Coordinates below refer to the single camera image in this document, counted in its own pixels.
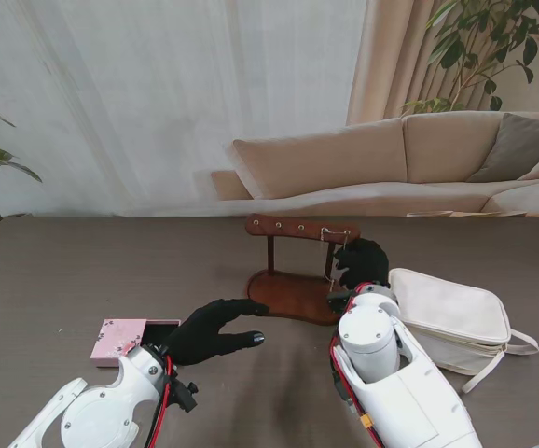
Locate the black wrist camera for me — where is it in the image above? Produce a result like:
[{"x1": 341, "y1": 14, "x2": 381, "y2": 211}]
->
[
  {"x1": 325, "y1": 288, "x2": 359, "y2": 316},
  {"x1": 169, "y1": 376, "x2": 200, "y2": 414}
]

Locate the tall leafy ficus plant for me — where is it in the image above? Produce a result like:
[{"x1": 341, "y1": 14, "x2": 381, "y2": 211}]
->
[{"x1": 399, "y1": 0, "x2": 539, "y2": 116}]

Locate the pink jewelry box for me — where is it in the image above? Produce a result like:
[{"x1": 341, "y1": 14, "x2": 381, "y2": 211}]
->
[{"x1": 90, "y1": 318, "x2": 148, "y2": 370}]

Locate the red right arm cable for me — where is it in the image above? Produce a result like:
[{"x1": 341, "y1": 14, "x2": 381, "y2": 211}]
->
[{"x1": 328, "y1": 291, "x2": 382, "y2": 448}]

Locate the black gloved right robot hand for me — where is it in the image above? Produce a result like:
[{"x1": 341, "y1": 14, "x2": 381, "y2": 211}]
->
[{"x1": 332, "y1": 237, "x2": 391, "y2": 290}]

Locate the thin silver necklace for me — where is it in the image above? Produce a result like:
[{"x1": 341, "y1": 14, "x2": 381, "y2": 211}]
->
[{"x1": 319, "y1": 226, "x2": 352, "y2": 287}]

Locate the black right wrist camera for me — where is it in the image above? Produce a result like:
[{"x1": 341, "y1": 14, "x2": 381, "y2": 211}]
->
[{"x1": 325, "y1": 288, "x2": 359, "y2": 316}]

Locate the brown wooden jewelry stand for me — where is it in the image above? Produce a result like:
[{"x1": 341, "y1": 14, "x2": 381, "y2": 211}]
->
[{"x1": 244, "y1": 213, "x2": 363, "y2": 327}]

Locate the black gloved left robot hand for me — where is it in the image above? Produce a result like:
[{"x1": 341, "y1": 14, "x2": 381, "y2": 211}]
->
[{"x1": 161, "y1": 298, "x2": 271, "y2": 368}]

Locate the beige sofa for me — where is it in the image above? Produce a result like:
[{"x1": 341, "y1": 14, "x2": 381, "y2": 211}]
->
[{"x1": 211, "y1": 110, "x2": 539, "y2": 234}]

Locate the white leather bag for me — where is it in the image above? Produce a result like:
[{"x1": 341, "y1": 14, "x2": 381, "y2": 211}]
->
[{"x1": 387, "y1": 268, "x2": 539, "y2": 394}]

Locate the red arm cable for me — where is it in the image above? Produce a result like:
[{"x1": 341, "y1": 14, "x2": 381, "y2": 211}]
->
[
  {"x1": 328, "y1": 291, "x2": 382, "y2": 448},
  {"x1": 149, "y1": 354, "x2": 181, "y2": 448}
]

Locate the grey cushion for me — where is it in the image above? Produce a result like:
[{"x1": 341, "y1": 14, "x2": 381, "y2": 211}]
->
[{"x1": 465, "y1": 111, "x2": 539, "y2": 184}]

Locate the red left arm cable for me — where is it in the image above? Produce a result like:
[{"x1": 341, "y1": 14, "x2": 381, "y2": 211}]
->
[{"x1": 149, "y1": 354, "x2": 181, "y2": 448}]

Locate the beige curtain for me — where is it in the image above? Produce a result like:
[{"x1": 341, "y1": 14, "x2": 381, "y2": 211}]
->
[{"x1": 346, "y1": 0, "x2": 504, "y2": 126}]

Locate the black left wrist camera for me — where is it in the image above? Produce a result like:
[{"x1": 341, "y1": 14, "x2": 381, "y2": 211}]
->
[{"x1": 169, "y1": 376, "x2": 200, "y2": 414}]

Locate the white sheer curtain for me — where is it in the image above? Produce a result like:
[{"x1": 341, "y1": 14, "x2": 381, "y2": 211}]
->
[{"x1": 0, "y1": 0, "x2": 368, "y2": 218}]

